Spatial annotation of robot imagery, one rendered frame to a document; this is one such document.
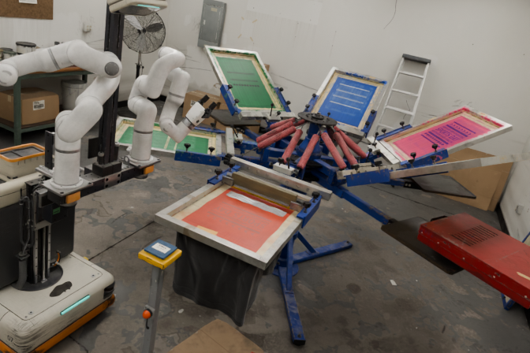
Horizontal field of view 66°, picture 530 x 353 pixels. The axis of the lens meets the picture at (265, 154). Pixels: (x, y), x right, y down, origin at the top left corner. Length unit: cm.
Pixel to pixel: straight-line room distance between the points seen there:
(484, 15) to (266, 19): 304
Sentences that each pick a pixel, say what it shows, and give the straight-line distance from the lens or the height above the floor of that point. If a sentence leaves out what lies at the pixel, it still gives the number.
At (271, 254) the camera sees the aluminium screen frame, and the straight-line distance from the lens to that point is 184.
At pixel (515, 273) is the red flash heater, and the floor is 110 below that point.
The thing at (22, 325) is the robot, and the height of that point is 28.
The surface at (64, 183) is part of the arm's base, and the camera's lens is 187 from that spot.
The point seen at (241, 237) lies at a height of 96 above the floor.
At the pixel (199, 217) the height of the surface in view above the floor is 96.
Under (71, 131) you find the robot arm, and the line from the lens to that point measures 170.
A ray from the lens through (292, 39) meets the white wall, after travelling 653.
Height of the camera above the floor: 199
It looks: 20 degrees down
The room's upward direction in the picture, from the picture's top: 12 degrees clockwise
